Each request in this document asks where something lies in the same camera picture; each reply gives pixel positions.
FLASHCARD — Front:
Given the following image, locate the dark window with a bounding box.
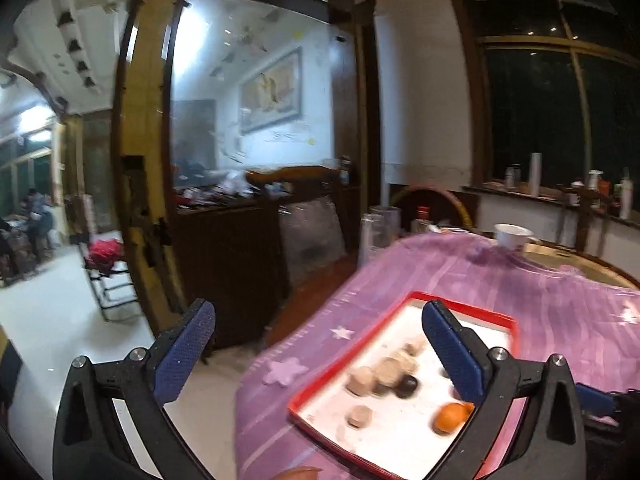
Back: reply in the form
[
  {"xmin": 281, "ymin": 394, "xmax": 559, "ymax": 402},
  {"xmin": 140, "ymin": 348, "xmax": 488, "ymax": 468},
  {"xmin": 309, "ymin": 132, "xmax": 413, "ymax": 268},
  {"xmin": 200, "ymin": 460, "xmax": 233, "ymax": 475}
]
[{"xmin": 450, "ymin": 0, "xmax": 640, "ymax": 196}]

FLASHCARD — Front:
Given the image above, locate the red rimmed white tray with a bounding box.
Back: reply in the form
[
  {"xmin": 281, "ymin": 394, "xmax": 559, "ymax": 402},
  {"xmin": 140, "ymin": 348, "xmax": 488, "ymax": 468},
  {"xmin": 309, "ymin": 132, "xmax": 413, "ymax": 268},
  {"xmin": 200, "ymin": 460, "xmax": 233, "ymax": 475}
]
[{"xmin": 287, "ymin": 290, "xmax": 521, "ymax": 478}]

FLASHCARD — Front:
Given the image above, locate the purple striped tablecloth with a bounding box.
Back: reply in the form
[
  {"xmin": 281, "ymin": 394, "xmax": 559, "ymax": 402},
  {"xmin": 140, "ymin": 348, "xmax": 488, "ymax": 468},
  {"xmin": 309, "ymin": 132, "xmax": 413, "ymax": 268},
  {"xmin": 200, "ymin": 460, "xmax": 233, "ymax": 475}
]
[{"xmin": 235, "ymin": 232, "xmax": 640, "ymax": 480}]

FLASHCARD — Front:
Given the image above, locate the metal frame chair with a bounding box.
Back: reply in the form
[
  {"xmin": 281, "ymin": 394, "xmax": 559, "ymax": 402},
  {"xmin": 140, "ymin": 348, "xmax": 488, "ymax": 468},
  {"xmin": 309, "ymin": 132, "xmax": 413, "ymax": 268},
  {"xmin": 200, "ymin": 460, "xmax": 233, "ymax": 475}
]
[{"xmin": 82, "ymin": 255, "xmax": 138, "ymax": 323}]

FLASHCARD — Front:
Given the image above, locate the dark wooden sideboard cabinet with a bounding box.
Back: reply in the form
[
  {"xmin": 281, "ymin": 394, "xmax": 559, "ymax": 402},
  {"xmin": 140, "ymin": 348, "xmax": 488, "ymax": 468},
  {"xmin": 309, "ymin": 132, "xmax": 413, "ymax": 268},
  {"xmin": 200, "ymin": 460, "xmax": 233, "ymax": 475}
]
[{"xmin": 167, "ymin": 195, "xmax": 291, "ymax": 351}]

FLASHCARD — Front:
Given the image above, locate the orange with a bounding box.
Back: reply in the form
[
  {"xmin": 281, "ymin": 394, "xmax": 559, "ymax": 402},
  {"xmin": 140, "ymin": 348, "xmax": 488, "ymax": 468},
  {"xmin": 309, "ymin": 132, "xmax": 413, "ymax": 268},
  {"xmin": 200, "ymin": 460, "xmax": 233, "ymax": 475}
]
[{"xmin": 432, "ymin": 402, "xmax": 475, "ymax": 435}]

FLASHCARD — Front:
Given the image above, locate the white bowl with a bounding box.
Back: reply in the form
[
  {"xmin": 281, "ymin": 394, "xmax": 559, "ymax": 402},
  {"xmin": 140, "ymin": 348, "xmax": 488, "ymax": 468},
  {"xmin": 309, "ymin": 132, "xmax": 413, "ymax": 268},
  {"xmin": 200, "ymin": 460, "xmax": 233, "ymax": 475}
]
[{"xmin": 494, "ymin": 223, "xmax": 535, "ymax": 250}]

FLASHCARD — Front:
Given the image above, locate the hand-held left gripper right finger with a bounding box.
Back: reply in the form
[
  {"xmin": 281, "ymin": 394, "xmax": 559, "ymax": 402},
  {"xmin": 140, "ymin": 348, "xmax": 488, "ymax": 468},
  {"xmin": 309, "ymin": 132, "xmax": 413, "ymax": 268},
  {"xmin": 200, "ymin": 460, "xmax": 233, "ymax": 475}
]
[{"xmin": 421, "ymin": 299, "xmax": 587, "ymax": 480}]

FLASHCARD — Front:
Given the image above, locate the person's left hand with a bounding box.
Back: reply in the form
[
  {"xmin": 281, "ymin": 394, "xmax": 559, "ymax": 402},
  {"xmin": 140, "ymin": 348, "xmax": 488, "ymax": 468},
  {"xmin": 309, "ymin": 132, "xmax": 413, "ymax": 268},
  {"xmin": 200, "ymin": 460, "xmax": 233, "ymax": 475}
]
[{"xmin": 272, "ymin": 466, "xmax": 324, "ymax": 480}]

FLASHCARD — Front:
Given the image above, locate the white roll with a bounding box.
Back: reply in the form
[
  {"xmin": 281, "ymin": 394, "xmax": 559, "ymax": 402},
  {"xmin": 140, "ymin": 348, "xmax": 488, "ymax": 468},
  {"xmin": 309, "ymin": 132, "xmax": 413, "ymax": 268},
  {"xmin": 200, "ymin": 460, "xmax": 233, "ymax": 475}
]
[{"xmin": 528, "ymin": 152, "xmax": 542, "ymax": 197}]

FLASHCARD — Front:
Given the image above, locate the red cloth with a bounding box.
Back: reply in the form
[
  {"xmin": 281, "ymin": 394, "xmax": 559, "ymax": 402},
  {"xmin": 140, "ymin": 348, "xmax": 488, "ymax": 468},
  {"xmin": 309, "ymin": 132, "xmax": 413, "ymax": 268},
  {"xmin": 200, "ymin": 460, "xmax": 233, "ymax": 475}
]
[{"xmin": 85, "ymin": 239, "xmax": 126, "ymax": 273}]

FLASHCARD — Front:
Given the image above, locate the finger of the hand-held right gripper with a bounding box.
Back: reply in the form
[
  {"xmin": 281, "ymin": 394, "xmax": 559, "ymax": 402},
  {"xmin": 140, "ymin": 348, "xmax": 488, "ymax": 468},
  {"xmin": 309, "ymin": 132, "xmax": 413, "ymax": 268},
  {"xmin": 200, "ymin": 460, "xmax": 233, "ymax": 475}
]
[{"xmin": 575, "ymin": 383, "xmax": 617, "ymax": 417}]

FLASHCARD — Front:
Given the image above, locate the round backed wooden chair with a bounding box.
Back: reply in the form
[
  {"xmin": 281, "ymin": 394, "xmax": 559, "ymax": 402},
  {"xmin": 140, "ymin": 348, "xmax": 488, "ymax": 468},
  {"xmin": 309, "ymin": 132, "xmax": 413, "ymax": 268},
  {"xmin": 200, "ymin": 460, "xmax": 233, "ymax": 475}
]
[{"xmin": 392, "ymin": 184, "xmax": 476, "ymax": 233}]

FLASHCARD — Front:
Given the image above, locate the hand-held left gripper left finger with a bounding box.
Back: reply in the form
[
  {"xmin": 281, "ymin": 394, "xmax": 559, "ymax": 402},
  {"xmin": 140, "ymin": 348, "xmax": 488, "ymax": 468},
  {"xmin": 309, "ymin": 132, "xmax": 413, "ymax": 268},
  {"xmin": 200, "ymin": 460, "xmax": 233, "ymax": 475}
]
[{"xmin": 52, "ymin": 298, "xmax": 217, "ymax": 480}]

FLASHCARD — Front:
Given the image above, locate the framed wall picture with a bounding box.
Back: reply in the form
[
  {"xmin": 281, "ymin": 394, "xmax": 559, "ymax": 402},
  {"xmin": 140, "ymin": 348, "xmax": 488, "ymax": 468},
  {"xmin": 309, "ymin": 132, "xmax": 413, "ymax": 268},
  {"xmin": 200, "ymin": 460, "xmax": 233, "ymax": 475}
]
[{"xmin": 237, "ymin": 46, "xmax": 304, "ymax": 136}]

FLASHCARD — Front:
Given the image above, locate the clear plastic pitcher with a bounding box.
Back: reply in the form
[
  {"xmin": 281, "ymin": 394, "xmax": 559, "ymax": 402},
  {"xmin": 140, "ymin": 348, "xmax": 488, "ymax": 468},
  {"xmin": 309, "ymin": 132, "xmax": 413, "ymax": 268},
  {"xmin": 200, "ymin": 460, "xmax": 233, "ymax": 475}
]
[{"xmin": 357, "ymin": 205, "xmax": 402, "ymax": 266}]

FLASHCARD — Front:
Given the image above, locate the plastic wrapped wooden chair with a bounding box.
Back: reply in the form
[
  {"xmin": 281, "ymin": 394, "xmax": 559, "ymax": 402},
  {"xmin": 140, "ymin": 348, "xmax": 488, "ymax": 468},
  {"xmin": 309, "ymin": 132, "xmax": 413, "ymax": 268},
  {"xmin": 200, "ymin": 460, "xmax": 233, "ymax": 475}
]
[{"xmin": 245, "ymin": 165, "xmax": 361, "ymax": 286}]

